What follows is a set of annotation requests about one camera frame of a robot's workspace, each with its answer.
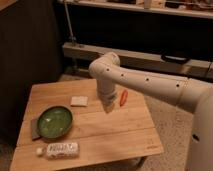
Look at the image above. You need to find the clear plastic water bottle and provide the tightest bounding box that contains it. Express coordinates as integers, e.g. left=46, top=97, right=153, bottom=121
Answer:
left=36, top=142, right=79, bottom=158

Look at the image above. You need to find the upper wall shelf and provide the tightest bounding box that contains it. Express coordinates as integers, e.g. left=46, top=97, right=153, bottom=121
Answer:
left=57, top=0, right=213, bottom=20

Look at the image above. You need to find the green round bowl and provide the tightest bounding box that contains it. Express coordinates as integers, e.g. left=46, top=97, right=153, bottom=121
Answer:
left=37, top=106, right=73, bottom=139

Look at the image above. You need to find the metal pole stand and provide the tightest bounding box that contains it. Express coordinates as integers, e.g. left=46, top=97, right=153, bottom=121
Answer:
left=63, top=0, right=77, bottom=46

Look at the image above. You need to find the orange carrot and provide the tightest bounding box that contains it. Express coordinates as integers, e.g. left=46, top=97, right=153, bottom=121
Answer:
left=120, top=90, right=128, bottom=106

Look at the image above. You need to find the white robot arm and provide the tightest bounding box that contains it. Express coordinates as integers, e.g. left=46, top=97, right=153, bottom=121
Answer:
left=89, top=52, right=213, bottom=171

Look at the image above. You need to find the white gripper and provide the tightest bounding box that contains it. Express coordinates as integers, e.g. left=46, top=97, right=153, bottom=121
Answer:
left=97, top=79, right=117, bottom=112

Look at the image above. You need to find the black handle on shelf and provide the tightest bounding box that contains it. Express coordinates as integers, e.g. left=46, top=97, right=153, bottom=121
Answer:
left=161, top=55, right=190, bottom=64

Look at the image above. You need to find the low white bench shelf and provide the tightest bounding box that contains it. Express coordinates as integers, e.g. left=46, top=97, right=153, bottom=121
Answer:
left=62, top=42, right=213, bottom=80

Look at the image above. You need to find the wooden folding table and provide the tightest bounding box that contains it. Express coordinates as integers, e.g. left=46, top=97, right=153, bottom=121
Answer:
left=10, top=79, right=163, bottom=171

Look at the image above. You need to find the white square sponge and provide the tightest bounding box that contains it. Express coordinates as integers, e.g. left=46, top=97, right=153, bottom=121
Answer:
left=70, top=96, right=88, bottom=107

